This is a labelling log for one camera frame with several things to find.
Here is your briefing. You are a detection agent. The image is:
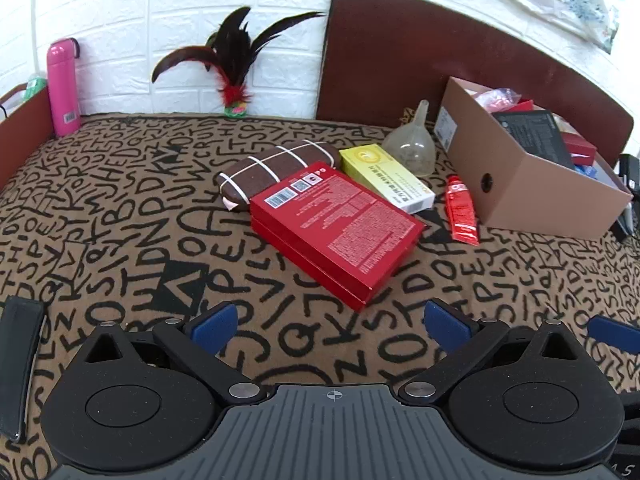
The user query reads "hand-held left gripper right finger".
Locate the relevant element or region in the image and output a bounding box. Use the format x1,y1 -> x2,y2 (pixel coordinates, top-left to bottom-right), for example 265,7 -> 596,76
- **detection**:
397,299 -> 577,406

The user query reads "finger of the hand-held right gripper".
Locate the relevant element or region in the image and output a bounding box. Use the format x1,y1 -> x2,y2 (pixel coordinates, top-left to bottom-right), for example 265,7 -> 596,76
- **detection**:
587,314 -> 640,347

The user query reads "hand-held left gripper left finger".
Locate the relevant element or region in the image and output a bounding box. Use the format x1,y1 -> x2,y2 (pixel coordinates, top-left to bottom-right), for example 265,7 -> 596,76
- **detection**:
80,303 -> 267,406

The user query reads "red tube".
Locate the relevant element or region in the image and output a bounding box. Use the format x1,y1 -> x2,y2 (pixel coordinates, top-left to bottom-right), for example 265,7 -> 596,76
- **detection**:
445,175 -> 480,246

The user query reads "large red box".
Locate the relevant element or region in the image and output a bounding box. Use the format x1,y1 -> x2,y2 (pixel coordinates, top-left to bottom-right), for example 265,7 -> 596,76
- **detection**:
249,161 -> 427,312

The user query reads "brown cardboard shoe box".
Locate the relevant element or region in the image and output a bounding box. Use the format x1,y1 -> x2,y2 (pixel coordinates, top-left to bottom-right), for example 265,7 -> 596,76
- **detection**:
434,76 -> 633,241

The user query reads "yellow and white carton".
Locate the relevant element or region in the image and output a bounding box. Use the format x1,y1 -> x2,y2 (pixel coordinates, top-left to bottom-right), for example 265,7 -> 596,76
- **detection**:
339,143 -> 436,213

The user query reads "brown pouch with white stripes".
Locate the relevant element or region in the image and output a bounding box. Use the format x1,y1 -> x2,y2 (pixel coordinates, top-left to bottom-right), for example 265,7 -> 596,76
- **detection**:
218,142 -> 337,211

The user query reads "brown letter-printed blanket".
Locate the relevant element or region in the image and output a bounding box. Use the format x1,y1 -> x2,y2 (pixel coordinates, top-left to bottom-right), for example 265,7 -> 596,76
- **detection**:
0,112 -> 640,480

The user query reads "clear plastic funnel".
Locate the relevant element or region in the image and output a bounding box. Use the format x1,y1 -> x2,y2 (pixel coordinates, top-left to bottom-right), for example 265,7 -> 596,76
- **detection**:
382,100 -> 437,178

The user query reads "small red box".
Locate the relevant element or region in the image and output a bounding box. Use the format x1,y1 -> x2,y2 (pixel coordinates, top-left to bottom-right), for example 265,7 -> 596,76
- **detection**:
562,130 -> 598,166

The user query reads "black printed box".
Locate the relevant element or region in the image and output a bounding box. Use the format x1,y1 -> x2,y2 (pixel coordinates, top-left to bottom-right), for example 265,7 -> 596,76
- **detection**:
492,111 -> 576,170

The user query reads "pink plastic bag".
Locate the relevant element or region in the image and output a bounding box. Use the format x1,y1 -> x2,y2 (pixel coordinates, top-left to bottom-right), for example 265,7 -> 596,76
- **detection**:
467,87 -> 521,111

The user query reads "dark brown wooden headboard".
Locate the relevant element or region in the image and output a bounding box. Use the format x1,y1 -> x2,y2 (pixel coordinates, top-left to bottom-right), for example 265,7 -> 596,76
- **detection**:
316,0 -> 635,168

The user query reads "black red feather shuttlecock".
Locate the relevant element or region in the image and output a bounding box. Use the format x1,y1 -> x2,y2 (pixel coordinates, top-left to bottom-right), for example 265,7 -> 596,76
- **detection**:
151,6 -> 327,118

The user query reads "pink thermos bottle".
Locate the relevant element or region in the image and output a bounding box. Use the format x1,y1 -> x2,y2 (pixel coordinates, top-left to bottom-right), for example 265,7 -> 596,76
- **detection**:
46,38 -> 82,137

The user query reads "green object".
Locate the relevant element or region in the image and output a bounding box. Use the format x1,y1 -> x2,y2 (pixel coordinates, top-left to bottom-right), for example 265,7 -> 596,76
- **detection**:
24,72 -> 49,99

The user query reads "white wall cable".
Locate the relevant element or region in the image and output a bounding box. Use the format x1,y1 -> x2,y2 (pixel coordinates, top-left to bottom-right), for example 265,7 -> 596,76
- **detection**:
29,0 -> 44,78

